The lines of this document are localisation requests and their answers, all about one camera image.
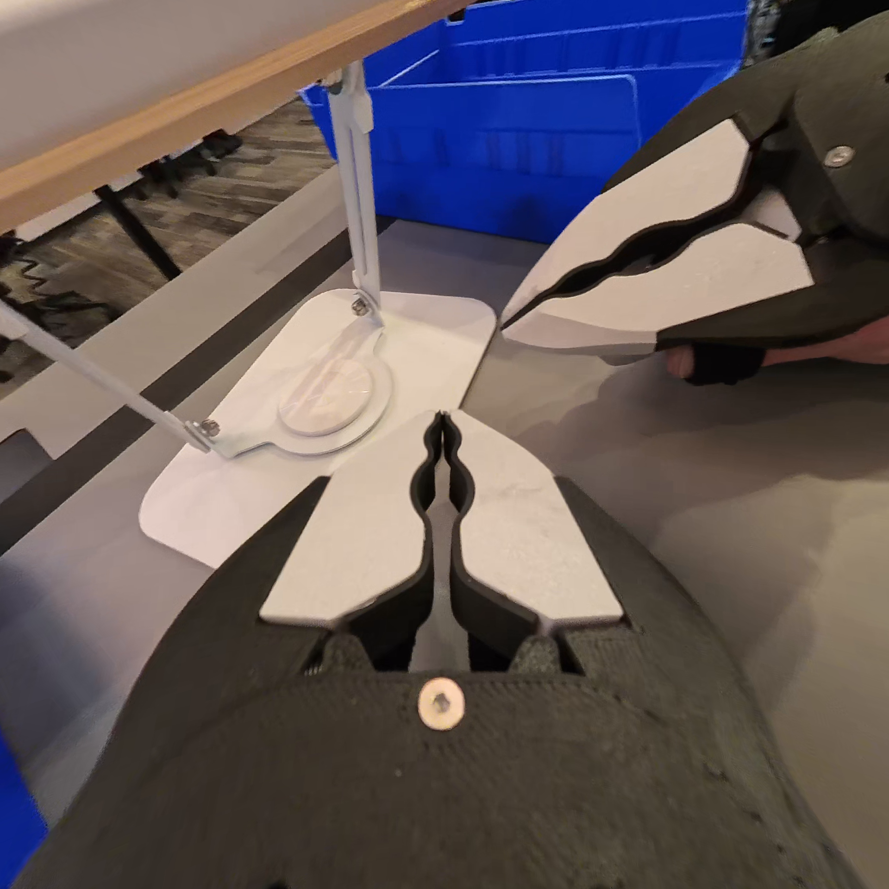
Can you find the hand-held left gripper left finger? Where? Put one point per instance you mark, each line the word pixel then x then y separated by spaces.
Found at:
pixel 354 542

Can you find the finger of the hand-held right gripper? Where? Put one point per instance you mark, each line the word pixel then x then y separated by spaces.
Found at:
pixel 660 187
pixel 694 292

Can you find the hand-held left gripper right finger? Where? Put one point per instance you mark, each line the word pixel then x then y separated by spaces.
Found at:
pixel 535 549

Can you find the blue plastic bin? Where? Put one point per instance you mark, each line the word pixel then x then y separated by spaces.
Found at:
pixel 14 819
pixel 486 139

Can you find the grey desk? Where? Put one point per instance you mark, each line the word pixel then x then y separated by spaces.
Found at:
pixel 694 521

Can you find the person's right hand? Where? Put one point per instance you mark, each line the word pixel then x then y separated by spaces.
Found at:
pixel 826 347

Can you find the white metal stand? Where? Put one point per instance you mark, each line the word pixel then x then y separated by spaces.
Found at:
pixel 430 333

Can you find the black office chair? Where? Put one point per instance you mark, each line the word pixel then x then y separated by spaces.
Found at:
pixel 194 149

